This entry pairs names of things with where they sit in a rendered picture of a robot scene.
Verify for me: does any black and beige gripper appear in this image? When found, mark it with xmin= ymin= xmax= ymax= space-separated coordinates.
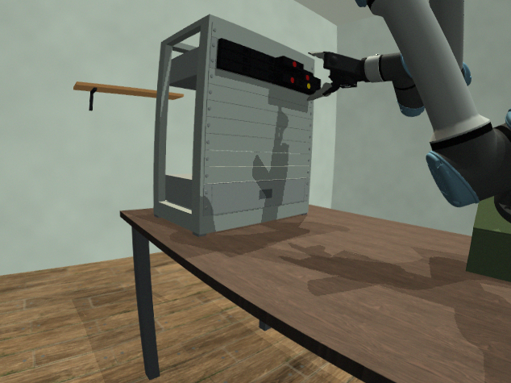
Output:
xmin=307 ymin=52 xmax=370 ymax=101

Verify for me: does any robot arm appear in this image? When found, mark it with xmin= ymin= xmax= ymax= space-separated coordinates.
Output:
xmin=355 ymin=0 xmax=511 ymax=223

